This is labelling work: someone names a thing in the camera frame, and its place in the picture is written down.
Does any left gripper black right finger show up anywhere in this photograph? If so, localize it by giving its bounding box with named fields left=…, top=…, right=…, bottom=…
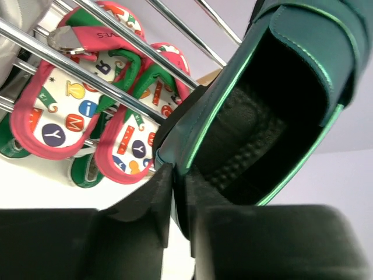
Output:
left=185, top=170, right=370, bottom=279

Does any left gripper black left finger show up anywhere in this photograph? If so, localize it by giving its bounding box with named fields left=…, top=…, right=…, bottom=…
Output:
left=1, top=164, right=173, bottom=279

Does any green sneaker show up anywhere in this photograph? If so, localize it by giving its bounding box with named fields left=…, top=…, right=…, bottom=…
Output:
left=68, top=153, right=104, bottom=188
left=1, top=113, right=30, bottom=159

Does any pink patterned sandal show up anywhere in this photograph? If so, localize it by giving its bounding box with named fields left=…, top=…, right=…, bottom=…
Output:
left=10, top=8, right=143, bottom=160
left=95, top=58, right=190, bottom=184

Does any dark green leather shoe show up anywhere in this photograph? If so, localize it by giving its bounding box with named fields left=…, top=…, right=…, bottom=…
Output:
left=153, top=1, right=372, bottom=237

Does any cream metal shoe shelf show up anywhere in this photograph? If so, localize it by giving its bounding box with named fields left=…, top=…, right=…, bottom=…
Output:
left=0, top=0, right=244, bottom=176

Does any right white sneaker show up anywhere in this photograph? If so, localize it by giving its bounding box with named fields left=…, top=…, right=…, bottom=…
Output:
left=0, top=0, right=56, bottom=91

